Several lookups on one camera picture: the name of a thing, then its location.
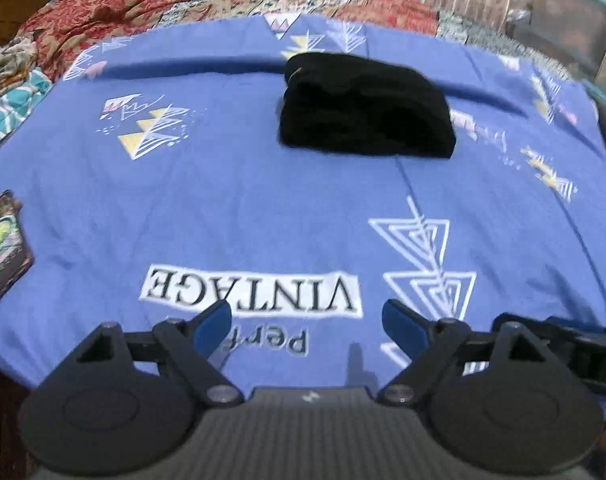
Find teal white patterned pillow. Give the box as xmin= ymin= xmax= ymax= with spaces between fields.
xmin=0 ymin=67 xmax=52 ymax=145

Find red floral quilt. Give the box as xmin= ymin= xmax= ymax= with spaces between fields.
xmin=0 ymin=0 xmax=569 ymax=96

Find black pants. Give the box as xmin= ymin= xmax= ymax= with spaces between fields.
xmin=279 ymin=52 xmax=456 ymax=159

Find blue printed bedsheet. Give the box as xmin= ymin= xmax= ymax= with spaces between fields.
xmin=0 ymin=15 xmax=606 ymax=390

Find dark printed packet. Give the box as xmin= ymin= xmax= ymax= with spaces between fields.
xmin=0 ymin=190 xmax=34 ymax=299

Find clear plastic storage box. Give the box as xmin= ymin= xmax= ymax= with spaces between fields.
xmin=505 ymin=0 xmax=606 ymax=82

